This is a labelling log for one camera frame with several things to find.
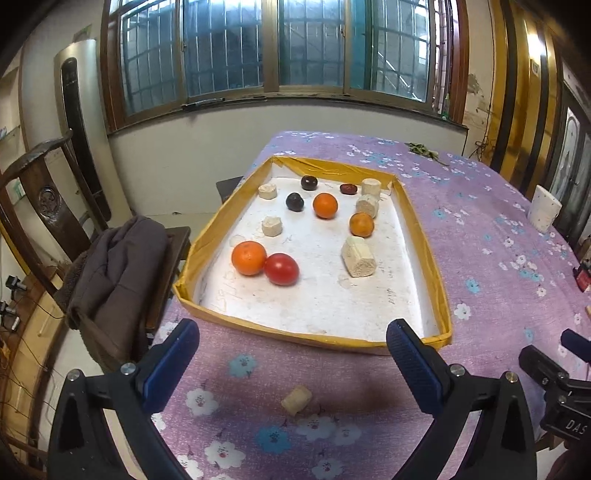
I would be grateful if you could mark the red tomato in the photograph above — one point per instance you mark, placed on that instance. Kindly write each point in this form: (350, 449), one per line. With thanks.
(281, 269)

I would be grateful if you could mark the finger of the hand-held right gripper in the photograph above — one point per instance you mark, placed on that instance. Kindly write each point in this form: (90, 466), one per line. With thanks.
(545, 369)
(579, 344)

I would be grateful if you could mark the purple floral tablecloth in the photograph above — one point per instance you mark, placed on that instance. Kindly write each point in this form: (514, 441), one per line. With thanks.
(485, 286)

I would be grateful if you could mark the dark stool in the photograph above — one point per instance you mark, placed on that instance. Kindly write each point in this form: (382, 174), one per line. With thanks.
(228, 187)

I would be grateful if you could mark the pile of green vegetables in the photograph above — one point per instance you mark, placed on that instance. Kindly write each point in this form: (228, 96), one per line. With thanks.
(420, 148)

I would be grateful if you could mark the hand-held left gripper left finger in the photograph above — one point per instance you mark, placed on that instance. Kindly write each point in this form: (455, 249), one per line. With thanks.
(171, 360)

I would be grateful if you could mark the glass panel door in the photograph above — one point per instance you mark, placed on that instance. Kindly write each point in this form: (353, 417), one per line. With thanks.
(572, 152)

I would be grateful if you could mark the black device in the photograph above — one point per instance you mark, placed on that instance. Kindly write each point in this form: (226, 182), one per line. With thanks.
(9, 318)
(14, 284)

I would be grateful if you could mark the grey-brown jacket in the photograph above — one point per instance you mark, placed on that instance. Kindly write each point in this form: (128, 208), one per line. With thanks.
(115, 277)

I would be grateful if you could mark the dark plum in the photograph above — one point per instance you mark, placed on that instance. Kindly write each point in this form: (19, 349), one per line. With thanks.
(308, 182)
(294, 201)

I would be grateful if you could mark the red date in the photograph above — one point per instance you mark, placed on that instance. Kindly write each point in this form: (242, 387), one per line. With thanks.
(349, 188)

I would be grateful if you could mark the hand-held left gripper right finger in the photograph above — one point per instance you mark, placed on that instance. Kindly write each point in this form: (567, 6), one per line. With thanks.
(415, 364)

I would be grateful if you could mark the window with wooden frame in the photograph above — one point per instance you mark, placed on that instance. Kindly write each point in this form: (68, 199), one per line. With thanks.
(231, 46)

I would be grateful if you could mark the standing air conditioner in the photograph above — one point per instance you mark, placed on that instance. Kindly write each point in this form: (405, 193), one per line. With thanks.
(85, 92)

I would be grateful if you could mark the white tray with yellow rim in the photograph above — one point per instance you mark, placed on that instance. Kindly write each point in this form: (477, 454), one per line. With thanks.
(314, 286)

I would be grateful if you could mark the wooden chair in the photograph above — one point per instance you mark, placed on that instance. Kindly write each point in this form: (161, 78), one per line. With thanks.
(41, 184)

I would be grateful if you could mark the black jar with red label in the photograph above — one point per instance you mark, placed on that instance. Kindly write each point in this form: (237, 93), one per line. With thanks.
(582, 274)

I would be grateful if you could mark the orange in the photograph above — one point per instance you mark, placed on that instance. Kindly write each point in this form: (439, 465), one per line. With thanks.
(361, 225)
(325, 205)
(249, 258)

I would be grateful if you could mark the black rod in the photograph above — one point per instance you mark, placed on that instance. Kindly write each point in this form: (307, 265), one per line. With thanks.
(203, 104)

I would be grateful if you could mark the green bottle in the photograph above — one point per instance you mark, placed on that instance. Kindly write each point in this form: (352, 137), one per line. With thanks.
(445, 108)

